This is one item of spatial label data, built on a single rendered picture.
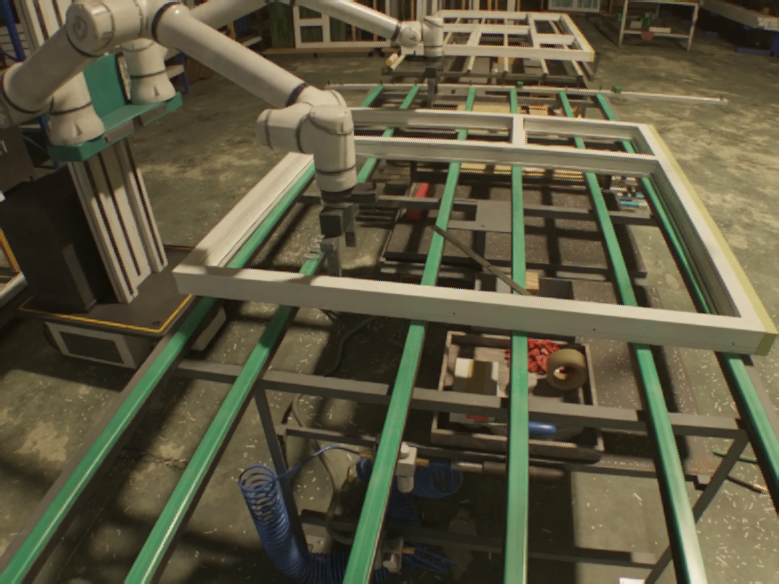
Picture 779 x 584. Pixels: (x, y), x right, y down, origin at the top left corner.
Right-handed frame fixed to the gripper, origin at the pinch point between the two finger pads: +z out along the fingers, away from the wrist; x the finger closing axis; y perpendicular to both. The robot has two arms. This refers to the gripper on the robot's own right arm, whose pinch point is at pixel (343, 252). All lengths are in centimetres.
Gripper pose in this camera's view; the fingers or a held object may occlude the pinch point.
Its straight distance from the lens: 123.0
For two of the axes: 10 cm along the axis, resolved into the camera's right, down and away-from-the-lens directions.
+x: -2.1, 5.9, -7.8
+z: 0.3, 8.0, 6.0
